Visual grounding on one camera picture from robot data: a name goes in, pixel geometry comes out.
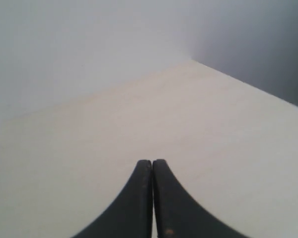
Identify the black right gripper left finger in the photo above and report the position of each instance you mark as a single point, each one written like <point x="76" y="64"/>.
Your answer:
<point x="130" y="214"/>

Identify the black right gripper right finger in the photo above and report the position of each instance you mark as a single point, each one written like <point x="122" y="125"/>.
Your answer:
<point x="177" y="214"/>

